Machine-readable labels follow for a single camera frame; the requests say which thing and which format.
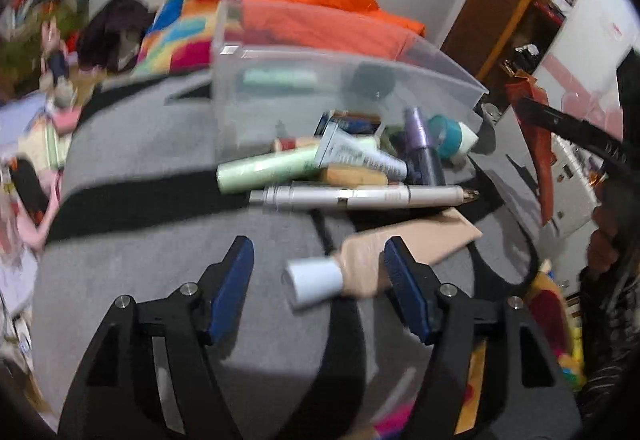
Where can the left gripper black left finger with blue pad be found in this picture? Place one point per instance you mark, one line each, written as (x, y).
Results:
(146, 373)

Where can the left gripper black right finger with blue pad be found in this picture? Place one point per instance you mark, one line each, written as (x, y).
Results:
(492, 373)

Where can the white tape roll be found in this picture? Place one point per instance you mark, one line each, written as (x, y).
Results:
(468, 141)

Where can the beige foundation tube white cap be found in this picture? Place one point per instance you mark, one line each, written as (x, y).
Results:
(357, 268)

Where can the teal tape roll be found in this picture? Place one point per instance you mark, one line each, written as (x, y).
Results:
(447, 134)

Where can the purple black mascara tube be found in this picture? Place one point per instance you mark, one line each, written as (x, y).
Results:
(421, 152)

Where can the grey black patterned blanket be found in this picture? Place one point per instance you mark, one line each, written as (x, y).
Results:
(141, 214)

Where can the blue ointment box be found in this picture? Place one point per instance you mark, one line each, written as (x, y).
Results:
(358, 124)

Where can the silver white cosmetic pen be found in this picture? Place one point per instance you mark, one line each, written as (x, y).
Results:
(376, 197)

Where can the tan wooden cosmetic stick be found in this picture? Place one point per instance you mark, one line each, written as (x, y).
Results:
(348, 176)

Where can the white ointment tube green print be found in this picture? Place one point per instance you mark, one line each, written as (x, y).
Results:
(338, 147)

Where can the orange puffy jacket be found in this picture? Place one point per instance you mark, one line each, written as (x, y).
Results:
(359, 27)

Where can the light green cosmetic tube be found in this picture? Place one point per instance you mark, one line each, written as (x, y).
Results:
(265, 170)

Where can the clear plastic storage bin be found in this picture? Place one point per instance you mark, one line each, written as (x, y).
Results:
(263, 92)

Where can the dark purple bag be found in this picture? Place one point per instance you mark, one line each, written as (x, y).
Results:
(112, 39)

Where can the green cluttered storage basket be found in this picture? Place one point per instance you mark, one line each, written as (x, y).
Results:
(21, 22)

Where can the colourful patchwork blanket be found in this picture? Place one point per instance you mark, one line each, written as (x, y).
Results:
(179, 37)

